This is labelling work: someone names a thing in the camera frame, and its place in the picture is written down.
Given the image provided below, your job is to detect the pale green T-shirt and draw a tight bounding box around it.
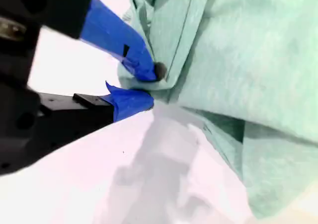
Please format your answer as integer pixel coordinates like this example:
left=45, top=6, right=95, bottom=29
left=116, top=0, right=318, bottom=220

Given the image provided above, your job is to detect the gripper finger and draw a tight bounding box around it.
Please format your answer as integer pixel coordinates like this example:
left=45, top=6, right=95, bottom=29
left=39, top=80, right=155, bottom=157
left=21, top=0, right=168, bottom=83

